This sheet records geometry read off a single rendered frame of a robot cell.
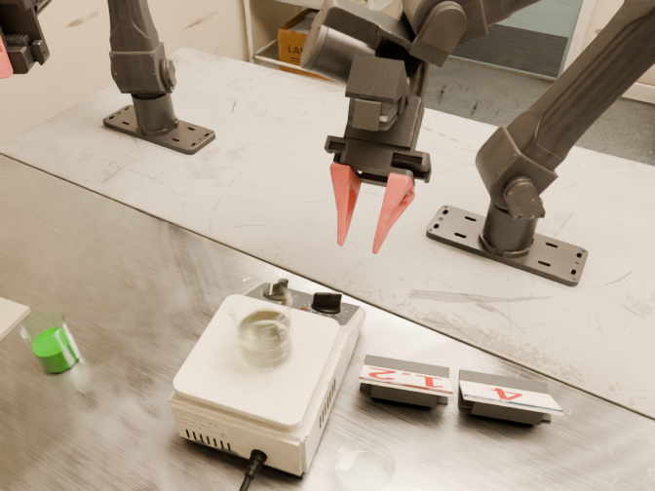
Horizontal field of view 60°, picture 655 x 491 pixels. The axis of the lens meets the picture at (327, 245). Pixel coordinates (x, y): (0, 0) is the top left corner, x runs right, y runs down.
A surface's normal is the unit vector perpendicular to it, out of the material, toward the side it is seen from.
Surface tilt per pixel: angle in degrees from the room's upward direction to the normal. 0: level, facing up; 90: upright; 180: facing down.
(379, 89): 40
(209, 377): 0
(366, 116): 76
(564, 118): 84
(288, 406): 0
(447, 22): 90
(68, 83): 90
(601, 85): 88
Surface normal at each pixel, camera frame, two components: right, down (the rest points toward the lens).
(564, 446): 0.00, -0.75
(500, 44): -0.49, 0.58
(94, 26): 0.87, 0.32
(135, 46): 0.00, 0.55
